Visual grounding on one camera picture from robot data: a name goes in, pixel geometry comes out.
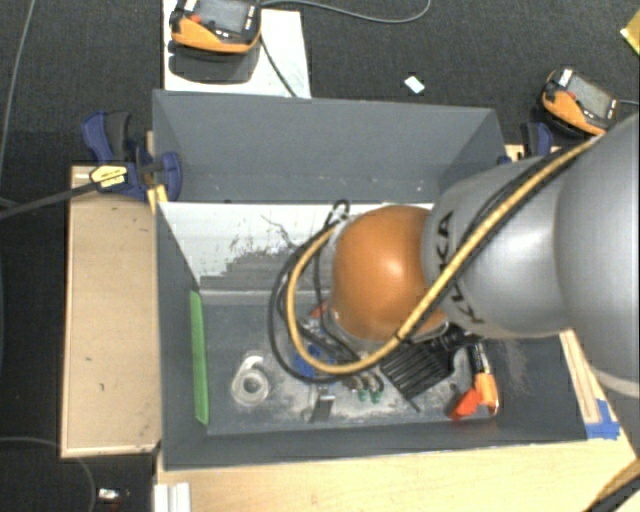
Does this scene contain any grey metal bin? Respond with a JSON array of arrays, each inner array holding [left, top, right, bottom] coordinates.
[[151, 88, 589, 471]]

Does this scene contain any pale wood flat board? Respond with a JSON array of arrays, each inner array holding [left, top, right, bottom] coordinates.
[[60, 164, 164, 459]]

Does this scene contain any orange and black tool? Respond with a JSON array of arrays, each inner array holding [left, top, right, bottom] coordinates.
[[446, 343, 502, 422]]

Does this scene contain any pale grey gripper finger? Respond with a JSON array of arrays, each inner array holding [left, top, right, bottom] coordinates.
[[309, 393, 336, 424]]

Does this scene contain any dark green flat block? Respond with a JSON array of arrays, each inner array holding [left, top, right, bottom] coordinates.
[[189, 290, 211, 427]]

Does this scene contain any blue round thing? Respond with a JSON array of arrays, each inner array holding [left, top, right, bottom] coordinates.
[[291, 344, 337, 382]]

